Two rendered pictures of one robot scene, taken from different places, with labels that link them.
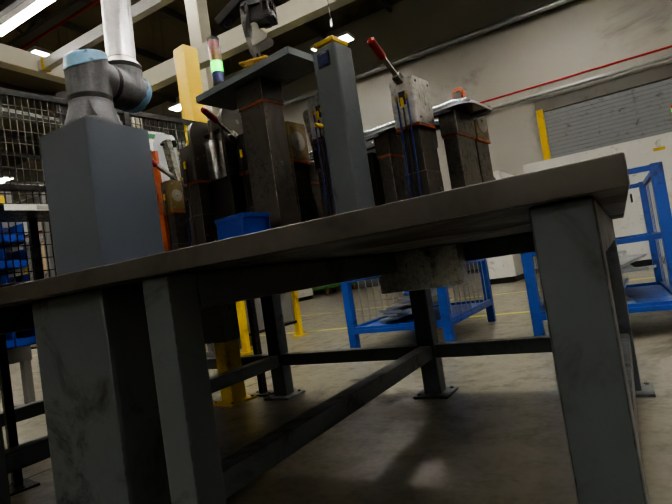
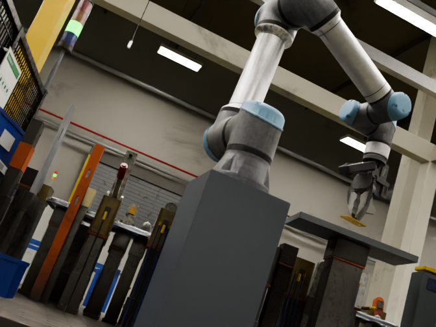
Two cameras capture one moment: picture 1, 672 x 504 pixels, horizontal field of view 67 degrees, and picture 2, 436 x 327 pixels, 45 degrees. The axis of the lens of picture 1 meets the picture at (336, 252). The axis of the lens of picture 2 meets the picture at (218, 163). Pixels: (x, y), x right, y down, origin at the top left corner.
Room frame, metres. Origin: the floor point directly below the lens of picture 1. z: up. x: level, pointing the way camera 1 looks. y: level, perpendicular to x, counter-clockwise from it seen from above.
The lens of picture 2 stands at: (0.56, 1.49, 0.79)
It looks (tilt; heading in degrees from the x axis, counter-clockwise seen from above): 17 degrees up; 317
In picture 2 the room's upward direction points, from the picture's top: 20 degrees clockwise
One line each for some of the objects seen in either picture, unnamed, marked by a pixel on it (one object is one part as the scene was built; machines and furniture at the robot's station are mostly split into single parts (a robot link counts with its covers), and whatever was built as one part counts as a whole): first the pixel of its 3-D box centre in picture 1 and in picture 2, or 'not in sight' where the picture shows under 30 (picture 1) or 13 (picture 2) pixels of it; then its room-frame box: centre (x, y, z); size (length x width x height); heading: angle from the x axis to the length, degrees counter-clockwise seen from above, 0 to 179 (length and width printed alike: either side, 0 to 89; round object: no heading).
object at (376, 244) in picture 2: (257, 82); (350, 239); (1.35, 0.14, 1.16); 0.37 x 0.14 x 0.02; 52
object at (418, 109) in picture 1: (416, 152); not in sight; (1.25, -0.24, 0.88); 0.12 x 0.07 x 0.36; 142
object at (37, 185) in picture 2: (168, 171); (54, 149); (2.22, 0.68, 1.17); 0.12 x 0.01 x 0.34; 142
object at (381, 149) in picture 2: not in sight; (375, 153); (1.35, 0.12, 1.45); 0.08 x 0.08 x 0.05
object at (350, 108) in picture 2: not in sight; (362, 116); (1.37, 0.22, 1.53); 0.11 x 0.11 x 0.08; 70
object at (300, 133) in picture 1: (293, 187); (285, 320); (1.52, 0.10, 0.89); 0.12 x 0.08 x 0.38; 142
